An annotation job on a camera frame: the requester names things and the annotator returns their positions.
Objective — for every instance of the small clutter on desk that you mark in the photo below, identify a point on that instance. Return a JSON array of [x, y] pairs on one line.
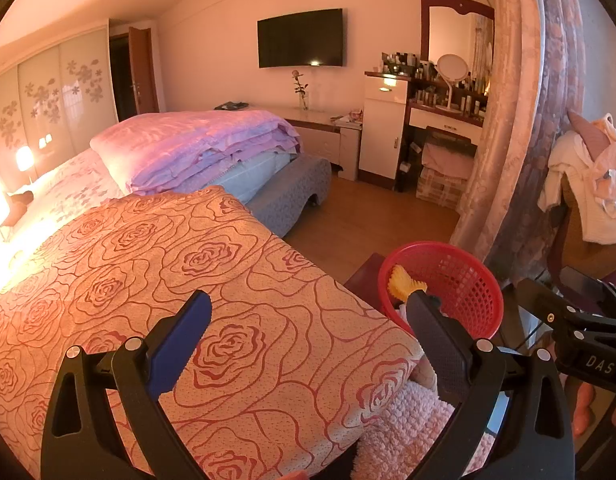
[[350, 119]]

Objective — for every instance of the dark flat item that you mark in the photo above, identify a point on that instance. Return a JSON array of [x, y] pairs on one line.
[[230, 106]]

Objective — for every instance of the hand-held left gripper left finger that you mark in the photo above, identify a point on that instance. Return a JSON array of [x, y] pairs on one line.
[[180, 350]]

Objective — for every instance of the patterned storage box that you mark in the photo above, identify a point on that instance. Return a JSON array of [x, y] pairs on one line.
[[442, 180]]

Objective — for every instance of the rose in glass vase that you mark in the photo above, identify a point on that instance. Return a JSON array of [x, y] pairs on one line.
[[302, 92]]

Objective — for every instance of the red plastic basket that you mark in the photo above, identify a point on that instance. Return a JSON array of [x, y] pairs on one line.
[[462, 285]]

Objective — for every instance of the dark red stool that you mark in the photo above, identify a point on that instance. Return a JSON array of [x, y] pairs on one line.
[[368, 280]]

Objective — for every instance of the black wall television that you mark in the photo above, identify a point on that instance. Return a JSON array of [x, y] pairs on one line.
[[300, 37]]

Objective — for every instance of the patterned pink curtain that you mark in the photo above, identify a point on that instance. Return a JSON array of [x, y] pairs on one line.
[[517, 135]]

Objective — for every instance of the small glowing table lamp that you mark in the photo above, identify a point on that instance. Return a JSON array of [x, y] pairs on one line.
[[24, 157]]

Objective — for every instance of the dressing table with mirror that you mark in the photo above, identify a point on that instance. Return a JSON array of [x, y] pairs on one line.
[[437, 120]]

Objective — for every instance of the floral bed sheet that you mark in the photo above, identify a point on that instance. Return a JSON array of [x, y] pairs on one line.
[[73, 185]]

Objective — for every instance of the flower print sliding wardrobe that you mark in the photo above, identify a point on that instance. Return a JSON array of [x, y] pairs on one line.
[[53, 90]]

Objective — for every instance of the round white makeup mirror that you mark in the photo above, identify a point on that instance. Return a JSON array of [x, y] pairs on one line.
[[451, 67]]

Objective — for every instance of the row of cosmetic bottles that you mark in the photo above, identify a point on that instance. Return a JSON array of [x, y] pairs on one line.
[[402, 60]]

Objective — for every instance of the white garment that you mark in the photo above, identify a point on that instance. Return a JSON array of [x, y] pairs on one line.
[[572, 170]]

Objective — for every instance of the dark plush toy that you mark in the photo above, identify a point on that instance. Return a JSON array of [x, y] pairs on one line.
[[23, 201]]

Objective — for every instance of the brown wooden door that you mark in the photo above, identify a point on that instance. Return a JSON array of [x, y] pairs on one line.
[[143, 75]]

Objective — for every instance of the brown chair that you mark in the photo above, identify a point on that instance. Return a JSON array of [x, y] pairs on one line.
[[572, 240]]

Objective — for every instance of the person's right hand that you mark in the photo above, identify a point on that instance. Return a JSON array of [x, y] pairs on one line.
[[583, 410]]

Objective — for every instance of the yellow cloth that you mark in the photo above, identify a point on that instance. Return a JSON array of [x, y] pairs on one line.
[[402, 282]]

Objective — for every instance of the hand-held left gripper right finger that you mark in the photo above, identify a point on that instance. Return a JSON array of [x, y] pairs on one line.
[[435, 345]]

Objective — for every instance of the white tall cabinet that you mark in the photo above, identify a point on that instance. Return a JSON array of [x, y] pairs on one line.
[[382, 135]]

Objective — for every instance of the folded pink duvet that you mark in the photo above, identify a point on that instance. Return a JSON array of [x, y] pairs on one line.
[[198, 145]]

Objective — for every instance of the low white desk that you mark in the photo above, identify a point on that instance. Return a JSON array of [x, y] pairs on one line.
[[318, 135]]

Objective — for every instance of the grey bed frame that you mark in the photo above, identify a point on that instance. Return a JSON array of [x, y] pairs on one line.
[[298, 185]]

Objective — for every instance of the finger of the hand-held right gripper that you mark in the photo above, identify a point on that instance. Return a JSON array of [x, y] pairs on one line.
[[547, 310]]

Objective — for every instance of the person's pink fluffy clothing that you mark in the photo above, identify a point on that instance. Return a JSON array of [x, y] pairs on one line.
[[407, 430]]

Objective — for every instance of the rose pattern bedspread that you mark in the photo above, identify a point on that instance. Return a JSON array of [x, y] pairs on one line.
[[138, 260]]

